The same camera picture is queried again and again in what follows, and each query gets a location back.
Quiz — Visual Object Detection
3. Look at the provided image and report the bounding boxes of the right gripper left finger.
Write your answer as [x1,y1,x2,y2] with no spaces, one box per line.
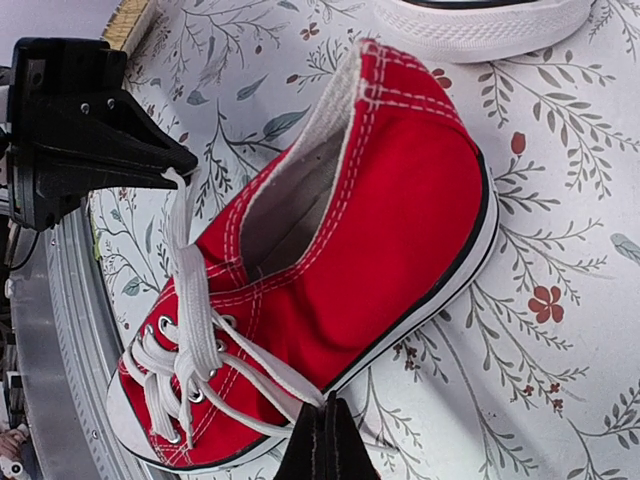
[274,404,328,480]

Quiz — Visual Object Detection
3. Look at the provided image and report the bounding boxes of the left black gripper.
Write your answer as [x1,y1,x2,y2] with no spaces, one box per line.
[7,37,193,231]

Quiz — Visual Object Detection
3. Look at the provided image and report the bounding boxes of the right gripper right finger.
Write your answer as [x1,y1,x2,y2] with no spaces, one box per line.
[323,392,380,480]

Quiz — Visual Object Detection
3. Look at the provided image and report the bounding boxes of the red sneaker with laces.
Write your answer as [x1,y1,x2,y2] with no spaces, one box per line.
[373,0,593,64]

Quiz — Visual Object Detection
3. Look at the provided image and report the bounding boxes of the woven bamboo basket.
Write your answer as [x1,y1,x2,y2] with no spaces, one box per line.
[101,0,158,56]

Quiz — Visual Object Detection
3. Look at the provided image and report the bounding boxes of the floral patterned table mat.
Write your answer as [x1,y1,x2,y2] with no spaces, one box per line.
[87,0,640,480]

